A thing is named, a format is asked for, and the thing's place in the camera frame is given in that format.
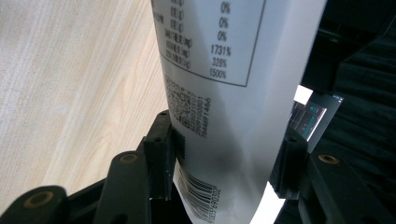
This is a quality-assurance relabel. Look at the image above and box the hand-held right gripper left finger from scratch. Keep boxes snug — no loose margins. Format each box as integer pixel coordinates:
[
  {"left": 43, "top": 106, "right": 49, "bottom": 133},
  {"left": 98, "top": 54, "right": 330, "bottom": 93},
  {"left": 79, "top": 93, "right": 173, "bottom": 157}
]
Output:
[{"left": 142, "top": 108, "right": 179, "bottom": 201}]

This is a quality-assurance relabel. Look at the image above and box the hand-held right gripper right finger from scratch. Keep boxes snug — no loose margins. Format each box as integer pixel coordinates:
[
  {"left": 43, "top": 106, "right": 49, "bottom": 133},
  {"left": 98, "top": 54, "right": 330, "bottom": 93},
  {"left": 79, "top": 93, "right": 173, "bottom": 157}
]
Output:
[{"left": 268, "top": 125, "right": 310, "bottom": 201}]

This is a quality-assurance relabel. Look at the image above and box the monitor screen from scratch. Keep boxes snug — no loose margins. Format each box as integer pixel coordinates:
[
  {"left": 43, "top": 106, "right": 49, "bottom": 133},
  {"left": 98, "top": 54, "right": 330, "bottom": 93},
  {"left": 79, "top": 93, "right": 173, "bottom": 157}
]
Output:
[{"left": 288, "top": 84, "right": 345, "bottom": 154}]

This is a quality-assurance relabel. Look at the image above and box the white labelled bottle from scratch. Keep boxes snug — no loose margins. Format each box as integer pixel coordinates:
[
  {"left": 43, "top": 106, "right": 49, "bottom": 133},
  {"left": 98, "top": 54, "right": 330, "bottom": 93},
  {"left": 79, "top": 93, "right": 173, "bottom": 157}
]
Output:
[{"left": 150, "top": 0, "right": 329, "bottom": 224}]

